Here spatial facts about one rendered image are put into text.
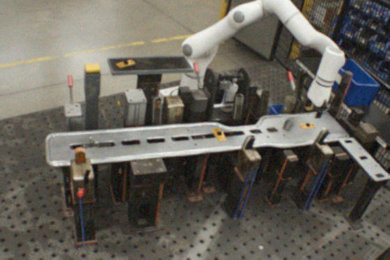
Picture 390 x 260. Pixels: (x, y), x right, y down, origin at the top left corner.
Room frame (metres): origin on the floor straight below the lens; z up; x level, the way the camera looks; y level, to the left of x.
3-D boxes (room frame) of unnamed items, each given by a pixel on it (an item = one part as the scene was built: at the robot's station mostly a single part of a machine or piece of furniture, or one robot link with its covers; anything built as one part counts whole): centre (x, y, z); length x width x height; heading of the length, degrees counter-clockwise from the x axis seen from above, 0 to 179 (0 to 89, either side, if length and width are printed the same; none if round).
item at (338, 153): (1.41, -0.69, 0.84); 0.11 x 0.10 x 0.28; 25
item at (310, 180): (1.34, -0.57, 0.87); 0.12 x 0.09 x 0.35; 25
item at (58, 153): (1.34, -0.10, 1.00); 1.38 x 0.22 x 0.02; 115
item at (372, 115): (1.92, -0.85, 1.02); 0.90 x 0.22 x 0.03; 25
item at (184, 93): (1.51, 0.06, 0.90); 0.05 x 0.05 x 0.40; 25
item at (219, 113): (1.59, -0.12, 0.94); 0.18 x 0.13 x 0.49; 115
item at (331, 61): (1.56, -0.55, 1.34); 0.09 x 0.08 x 0.13; 146
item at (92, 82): (1.45, 0.47, 0.92); 0.08 x 0.08 x 0.44; 25
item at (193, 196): (1.32, -0.05, 0.84); 0.17 x 0.06 x 0.29; 25
